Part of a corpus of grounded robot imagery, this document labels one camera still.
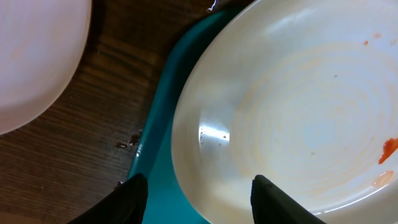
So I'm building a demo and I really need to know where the white plate with stain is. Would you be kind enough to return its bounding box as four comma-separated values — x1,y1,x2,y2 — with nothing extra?
1,0,93,134

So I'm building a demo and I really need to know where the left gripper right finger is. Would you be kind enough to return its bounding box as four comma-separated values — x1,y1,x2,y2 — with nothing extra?
251,175,326,224

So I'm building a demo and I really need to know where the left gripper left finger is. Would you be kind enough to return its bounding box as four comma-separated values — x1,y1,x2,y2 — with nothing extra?
69,174,148,224

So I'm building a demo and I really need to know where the teal plastic tray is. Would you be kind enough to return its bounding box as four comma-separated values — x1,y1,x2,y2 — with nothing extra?
128,7,242,224

